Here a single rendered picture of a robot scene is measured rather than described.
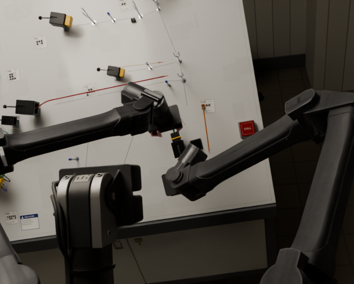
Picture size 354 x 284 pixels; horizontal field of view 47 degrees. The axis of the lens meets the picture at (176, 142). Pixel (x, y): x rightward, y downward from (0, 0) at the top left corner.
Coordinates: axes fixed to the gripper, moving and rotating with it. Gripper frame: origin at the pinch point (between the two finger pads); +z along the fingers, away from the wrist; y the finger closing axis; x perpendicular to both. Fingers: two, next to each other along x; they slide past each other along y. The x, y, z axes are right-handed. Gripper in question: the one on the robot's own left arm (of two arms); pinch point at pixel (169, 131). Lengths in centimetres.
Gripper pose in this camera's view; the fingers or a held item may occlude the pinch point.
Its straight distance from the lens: 128.4
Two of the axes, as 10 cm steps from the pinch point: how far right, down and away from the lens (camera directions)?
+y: -9.6, 2.6, 0.8
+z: 1.9, 4.3, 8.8
